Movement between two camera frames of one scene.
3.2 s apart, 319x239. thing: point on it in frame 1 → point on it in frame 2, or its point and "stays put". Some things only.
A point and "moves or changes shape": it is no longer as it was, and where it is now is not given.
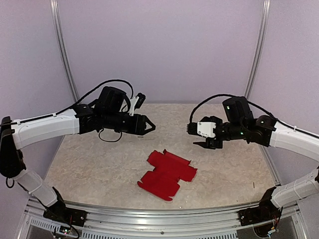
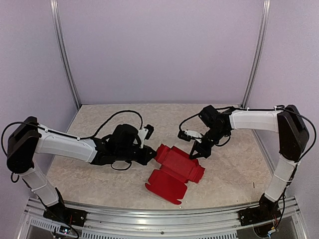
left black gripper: (139, 126) → (147, 157)
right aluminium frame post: (261, 39) stays put
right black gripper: (203, 144) → (203, 151)
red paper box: (169, 169) moves or changes shape
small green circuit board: (64, 229) stays put
